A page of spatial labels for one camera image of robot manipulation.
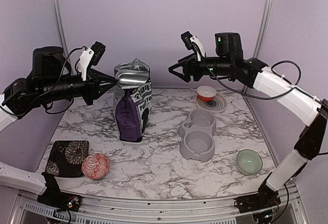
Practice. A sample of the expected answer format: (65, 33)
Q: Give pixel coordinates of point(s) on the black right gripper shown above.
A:
(188, 64)

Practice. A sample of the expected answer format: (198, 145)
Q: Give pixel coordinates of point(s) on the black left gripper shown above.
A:
(93, 84)

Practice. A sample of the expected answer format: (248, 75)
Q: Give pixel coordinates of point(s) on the silver metal scoop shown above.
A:
(129, 79)

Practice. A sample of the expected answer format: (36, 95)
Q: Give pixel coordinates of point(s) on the purple puppy food bag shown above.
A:
(132, 107)

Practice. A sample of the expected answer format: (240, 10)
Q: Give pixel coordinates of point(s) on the grey double pet bowl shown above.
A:
(196, 133)

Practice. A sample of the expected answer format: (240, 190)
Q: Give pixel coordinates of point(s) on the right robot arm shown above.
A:
(257, 75)

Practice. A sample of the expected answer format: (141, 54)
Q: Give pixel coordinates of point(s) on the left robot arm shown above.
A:
(50, 80)

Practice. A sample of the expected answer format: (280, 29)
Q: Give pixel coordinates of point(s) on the orange white ceramic bowl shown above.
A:
(206, 93)

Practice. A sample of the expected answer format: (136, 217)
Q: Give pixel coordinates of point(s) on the spiral pattern ceramic plate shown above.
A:
(217, 105)

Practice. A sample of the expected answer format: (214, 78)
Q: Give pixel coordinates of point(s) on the black floral square plate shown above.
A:
(66, 158)

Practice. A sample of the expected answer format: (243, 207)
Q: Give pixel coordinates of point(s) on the red patterned ceramic bowl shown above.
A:
(95, 166)

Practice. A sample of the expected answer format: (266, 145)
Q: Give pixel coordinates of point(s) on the pale green glass bowl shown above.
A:
(249, 162)

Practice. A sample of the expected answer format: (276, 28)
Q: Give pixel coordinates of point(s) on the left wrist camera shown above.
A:
(89, 57)

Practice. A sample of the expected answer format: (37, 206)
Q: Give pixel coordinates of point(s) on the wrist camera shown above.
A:
(193, 43)
(89, 57)

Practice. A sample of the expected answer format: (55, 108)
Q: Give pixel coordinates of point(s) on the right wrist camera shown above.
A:
(193, 43)

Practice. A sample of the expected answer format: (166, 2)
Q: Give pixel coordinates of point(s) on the aluminium left corner post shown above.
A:
(59, 25)

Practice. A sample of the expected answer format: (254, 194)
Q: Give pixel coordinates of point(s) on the aluminium corner post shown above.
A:
(59, 25)
(264, 23)

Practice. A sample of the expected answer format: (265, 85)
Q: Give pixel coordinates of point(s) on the aluminium right corner post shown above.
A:
(264, 23)

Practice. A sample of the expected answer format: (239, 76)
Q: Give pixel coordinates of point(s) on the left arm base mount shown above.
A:
(54, 197)

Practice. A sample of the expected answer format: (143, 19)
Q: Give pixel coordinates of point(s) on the aluminium front frame rail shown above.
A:
(231, 209)

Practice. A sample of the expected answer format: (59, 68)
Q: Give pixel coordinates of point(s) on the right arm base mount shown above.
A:
(258, 201)

